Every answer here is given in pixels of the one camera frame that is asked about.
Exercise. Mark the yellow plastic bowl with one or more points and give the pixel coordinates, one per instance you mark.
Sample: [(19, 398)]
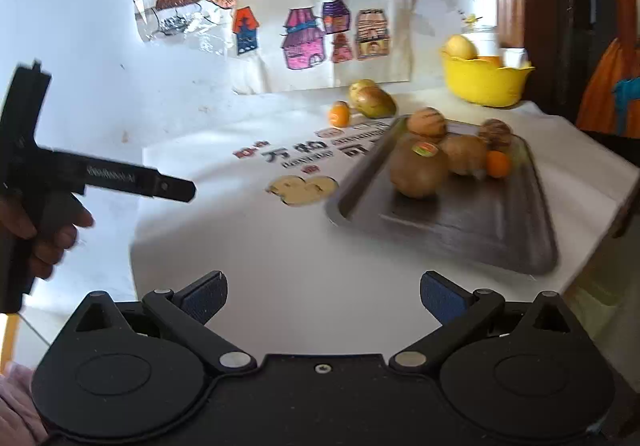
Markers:
[(480, 80)]

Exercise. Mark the metal baking tray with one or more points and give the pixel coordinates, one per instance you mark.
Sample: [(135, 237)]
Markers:
[(475, 236)]

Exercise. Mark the yellow pear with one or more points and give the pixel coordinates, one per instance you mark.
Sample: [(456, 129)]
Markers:
[(461, 47)]

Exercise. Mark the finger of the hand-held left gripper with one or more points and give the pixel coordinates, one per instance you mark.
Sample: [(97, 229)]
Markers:
[(125, 175)]

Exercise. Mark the small tangerine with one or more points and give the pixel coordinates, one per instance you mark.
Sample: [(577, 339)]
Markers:
[(339, 114), (498, 164)]

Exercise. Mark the white paper box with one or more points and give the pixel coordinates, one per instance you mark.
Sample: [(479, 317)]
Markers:
[(515, 57)]

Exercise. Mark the purple striped pepino melon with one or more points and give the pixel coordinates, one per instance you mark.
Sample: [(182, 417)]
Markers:
[(496, 134)]

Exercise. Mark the brown kiwi with sticker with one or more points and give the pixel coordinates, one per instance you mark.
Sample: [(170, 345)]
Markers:
[(417, 173)]

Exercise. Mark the tan striped pepino melon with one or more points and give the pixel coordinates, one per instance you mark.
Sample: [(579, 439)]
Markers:
[(465, 153)]

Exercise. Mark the white jar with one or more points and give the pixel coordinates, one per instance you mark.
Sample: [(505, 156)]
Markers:
[(487, 43)]

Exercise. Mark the pink clothing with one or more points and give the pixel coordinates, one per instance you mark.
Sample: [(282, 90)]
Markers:
[(15, 406)]

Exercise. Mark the dark wooden door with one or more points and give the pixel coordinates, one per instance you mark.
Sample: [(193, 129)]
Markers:
[(550, 0)]

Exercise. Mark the orange dress girl painting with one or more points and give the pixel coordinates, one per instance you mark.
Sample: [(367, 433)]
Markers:
[(620, 75)]

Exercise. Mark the yellow plastic object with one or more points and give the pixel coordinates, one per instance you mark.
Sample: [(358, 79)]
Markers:
[(9, 341)]

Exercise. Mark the pale striped pepino melon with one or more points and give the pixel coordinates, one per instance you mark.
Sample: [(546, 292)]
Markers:
[(426, 124)]

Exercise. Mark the person's left hand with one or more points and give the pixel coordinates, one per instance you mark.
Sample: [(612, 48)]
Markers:
[(60, 241)]

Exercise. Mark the orange fruit in bowl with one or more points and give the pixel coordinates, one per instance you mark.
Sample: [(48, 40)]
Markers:
[(489, 60)]

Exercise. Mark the brownish green mango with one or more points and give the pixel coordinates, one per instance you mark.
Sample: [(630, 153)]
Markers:
[(379, 103)]

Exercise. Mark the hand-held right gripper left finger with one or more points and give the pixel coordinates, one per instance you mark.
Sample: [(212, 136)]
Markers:
[(205, 298)]

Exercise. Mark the colourful houses drawing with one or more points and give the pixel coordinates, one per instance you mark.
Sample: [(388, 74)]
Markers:
[(350, 75)]

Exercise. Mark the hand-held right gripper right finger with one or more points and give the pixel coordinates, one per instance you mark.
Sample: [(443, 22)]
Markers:
[(442, 298)]

